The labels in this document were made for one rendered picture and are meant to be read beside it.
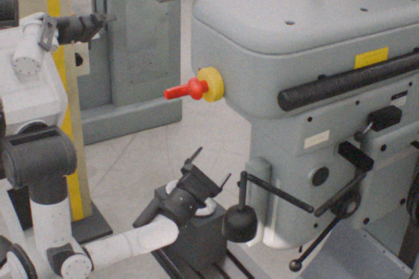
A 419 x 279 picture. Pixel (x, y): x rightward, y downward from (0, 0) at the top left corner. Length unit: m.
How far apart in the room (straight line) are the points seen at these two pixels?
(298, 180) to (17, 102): 0.62
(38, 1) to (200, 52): 1.73
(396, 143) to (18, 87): 0.84
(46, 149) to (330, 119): 0.59
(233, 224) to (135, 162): 2.73
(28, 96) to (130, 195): 2.32
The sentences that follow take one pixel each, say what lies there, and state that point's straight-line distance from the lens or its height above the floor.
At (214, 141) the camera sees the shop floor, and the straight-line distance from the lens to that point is 4.05.
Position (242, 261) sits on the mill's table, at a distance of 1.85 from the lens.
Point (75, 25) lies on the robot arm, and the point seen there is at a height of 1.58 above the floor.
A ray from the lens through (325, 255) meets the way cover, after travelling 1.86.
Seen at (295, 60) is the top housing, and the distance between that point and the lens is 0.93.
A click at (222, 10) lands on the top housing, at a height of 1.89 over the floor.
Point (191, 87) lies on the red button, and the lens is 1.00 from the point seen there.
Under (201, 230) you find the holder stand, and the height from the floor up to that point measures 1.10.
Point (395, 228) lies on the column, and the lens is 1.68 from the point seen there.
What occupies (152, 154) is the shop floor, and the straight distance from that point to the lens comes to 3.93.
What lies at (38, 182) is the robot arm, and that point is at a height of 1.48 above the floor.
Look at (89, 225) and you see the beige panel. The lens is 3.36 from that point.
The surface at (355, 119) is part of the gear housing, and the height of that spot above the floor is 1.68.
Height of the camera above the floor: 2.24
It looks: 32 degrees down
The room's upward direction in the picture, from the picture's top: 1 degrees clockwise
